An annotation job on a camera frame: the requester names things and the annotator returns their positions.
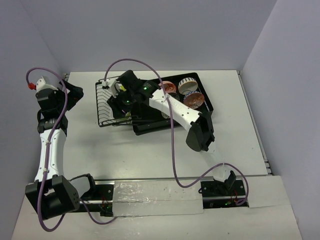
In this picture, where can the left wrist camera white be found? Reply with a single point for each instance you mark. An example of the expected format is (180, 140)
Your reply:
(41, 84)

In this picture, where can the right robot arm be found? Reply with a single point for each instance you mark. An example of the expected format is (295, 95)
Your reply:
(199, 127)

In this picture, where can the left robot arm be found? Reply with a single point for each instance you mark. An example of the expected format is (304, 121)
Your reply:
(51, 194)

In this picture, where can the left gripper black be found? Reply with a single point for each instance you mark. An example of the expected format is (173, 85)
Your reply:
(71, 92)

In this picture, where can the black dish rack tray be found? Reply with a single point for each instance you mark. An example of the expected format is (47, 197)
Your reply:
(150, 120)

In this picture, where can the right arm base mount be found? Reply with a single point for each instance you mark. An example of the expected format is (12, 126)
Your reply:
(215, 195)

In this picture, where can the black wire plate rack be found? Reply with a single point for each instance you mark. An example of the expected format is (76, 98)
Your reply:
(104, 111)

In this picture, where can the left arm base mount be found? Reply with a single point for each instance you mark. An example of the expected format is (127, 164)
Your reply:
(100, 200)

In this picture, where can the orange blue geometric bowl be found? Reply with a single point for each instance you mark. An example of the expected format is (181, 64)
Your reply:
(193, 99)

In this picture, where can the green bowl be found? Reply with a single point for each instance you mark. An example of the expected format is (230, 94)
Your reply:
(122, 87)

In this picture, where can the white taped sheet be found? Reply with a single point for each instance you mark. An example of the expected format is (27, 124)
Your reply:
(155, 198)

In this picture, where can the white square bowl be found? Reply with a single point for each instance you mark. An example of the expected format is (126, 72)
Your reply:
(127, 117)

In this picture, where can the white bowl pink rim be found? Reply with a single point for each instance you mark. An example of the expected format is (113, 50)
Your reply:
(186, 85)

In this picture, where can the orange floral bowl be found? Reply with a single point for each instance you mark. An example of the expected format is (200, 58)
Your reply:
(168, 86)

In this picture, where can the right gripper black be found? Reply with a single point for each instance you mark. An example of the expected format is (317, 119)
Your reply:
(117, 107)

